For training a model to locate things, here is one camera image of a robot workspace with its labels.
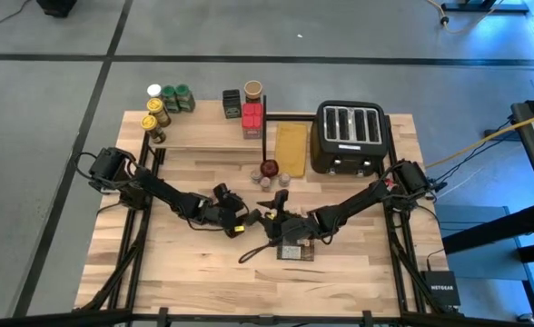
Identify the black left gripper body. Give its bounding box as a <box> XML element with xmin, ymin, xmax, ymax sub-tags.
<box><xmin>193</xmin><ymin>183</ymin><xmax>245</xmax><ymax>228</ymax></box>

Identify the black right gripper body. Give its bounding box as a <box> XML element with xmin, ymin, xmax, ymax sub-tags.
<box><xmin>266</xmin><ymin>213</ymin><xmax>322</xmax><ymax>246</ymax></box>

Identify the yellow-lid dark spice jar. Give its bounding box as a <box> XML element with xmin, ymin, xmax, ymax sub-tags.
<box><xmin>146</xmin><ymin>97</ymin><xmax>173</xmax><ymax>129</ymax></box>
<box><xmin>140</xmin><ymin>114</ymin><xmax>168</xmax><ymax>144</ymax></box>

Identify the tan-lid spice jar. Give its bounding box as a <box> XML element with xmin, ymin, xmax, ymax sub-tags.
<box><xmin>242</xmin><ymin>80</ymin><xmax>264</xmax><ymax>102</ymax></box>

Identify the green-lid oregano spice jar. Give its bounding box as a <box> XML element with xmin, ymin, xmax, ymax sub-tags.
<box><xmin>174</xmin><ymin>84</ymin><xmax>197</xmax><ymax>114</ymax></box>

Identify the green-lid herb spice jar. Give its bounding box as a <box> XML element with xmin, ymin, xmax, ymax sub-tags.
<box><xmin>162</xmin><ymin>84</ymin><xmax>181</xmax><ymax>114</ymax></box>

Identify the white-lid spice jar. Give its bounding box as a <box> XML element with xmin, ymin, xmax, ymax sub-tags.
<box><xmin>146</xmin><ymin>84</ymin><xmax>164</xmax><ymax>104</ymax></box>

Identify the dark red round object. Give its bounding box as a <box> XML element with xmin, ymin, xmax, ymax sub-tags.
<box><xmin>260</xmin><ymin>158</ymin><xmax>281</xmax><ymax>179</ymax></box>

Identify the yellow cloth mat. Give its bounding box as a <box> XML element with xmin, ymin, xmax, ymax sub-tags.
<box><xmin>274</xmin><ymin>122</ymin><xmax>310</xmax><ymax>179</ymax></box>

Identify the black four-slot toaster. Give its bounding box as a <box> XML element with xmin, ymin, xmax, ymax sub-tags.
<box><xmin>310</xmin><ymin>99</ymin><xmax>391</xmax><ymax>176</ymax></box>

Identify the black Netgear router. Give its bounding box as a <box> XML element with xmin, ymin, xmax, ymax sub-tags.
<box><xmin>420</xmin><ymin>270</ymin><xmax>462</xmax><ymax>308</ymax></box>

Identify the black floor object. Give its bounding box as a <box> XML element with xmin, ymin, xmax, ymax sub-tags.
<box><xmin>35</xmin><ymin>0</ymin><xmax>79</xmax><ymax>18</ymax></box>

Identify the black stand base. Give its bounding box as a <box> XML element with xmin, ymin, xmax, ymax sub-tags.
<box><xmin>440</xmin><ymin>0</ymin><xmax>530</xmax><ymax>14</ymax></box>

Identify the wooden shelf with black frame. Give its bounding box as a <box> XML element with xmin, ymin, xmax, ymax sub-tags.
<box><xmin>147</xmin><ymin>99</ymin><xmax>268</xmax><ymax>164</ymax></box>

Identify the yellow extension cord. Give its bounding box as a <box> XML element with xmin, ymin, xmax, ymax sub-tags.
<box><xmin>425</xmin><ymin>0</ymin><xmax>509</xmax><ymax>35</ymax></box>

